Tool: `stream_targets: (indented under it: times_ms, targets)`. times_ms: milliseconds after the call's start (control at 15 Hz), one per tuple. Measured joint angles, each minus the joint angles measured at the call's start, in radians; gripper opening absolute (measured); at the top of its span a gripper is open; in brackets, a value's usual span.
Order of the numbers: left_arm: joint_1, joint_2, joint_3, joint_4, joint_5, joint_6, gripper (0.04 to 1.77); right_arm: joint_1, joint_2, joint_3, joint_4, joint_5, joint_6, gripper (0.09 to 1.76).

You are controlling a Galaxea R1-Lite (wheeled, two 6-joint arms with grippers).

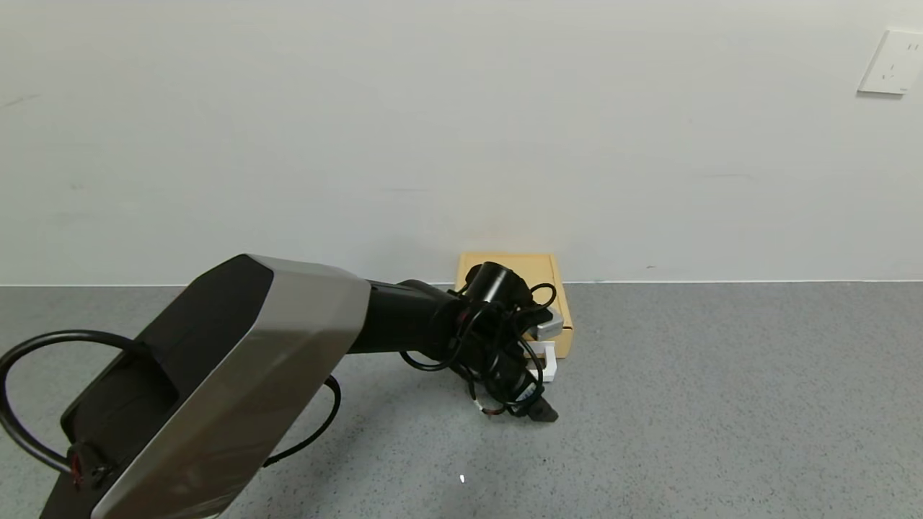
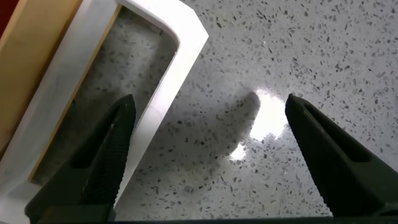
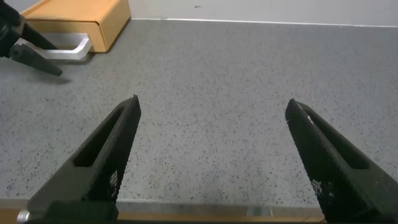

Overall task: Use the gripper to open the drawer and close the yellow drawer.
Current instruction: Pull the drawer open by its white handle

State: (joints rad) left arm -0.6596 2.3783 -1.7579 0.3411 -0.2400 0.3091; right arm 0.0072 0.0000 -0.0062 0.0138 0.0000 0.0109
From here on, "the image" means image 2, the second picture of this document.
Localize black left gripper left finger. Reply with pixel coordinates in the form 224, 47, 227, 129
24, 94, 137, 224

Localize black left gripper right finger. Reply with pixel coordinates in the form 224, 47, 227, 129
285, 93, 398, 218

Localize yellow drawer with white handle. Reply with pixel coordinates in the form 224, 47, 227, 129
0, 0, 210, 224

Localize yellow drawer cabinet casing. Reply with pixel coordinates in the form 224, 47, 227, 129
0, 0, 83, 159

